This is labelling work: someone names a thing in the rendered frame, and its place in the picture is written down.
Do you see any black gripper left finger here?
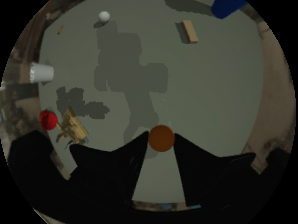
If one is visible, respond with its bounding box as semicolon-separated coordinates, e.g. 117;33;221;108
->
69;131;149;204

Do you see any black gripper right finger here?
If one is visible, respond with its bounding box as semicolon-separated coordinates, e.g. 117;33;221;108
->
173;133;257;206

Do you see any brown ball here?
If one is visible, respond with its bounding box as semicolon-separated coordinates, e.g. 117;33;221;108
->
149;124;174;152

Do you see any grey ball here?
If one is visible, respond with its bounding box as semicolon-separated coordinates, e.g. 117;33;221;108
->
97;11;110;23

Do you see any tan rectangular block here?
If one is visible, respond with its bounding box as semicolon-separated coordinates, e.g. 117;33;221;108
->
181;20;198;44

